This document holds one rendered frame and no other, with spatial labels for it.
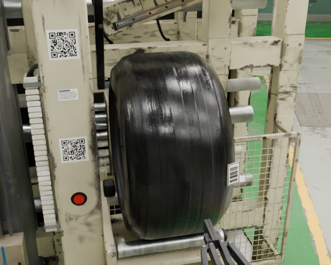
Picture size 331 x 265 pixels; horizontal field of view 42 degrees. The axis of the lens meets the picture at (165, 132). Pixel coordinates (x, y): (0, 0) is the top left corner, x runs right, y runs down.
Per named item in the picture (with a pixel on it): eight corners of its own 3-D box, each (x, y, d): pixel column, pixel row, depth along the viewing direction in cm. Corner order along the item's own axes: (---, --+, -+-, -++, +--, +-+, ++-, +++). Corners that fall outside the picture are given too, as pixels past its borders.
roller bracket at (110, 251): (107, 278, 125) (105, 252, 121) (97, 203, 160) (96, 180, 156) (119, 277, 125) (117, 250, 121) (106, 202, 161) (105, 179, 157)
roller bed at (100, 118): (62, 181, 165) (53, 108, 153) (62, 163, 178) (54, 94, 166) (113, 175, 169) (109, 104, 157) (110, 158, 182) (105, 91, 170)
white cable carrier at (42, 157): (45, 232, 128) (22, 78, 109) (45, 222, 133) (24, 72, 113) (60, 230, 129) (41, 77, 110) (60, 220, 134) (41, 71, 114)
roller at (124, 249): (113, 250, 125) (112, 240, 129) (114, 262, 127) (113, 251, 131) (227, 233, 132) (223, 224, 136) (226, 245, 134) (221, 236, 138)
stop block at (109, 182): (104, 198, 146) (103, 186, 144) (103, 191, 150) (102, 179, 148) (116, 196, 147) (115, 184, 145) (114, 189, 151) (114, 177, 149)
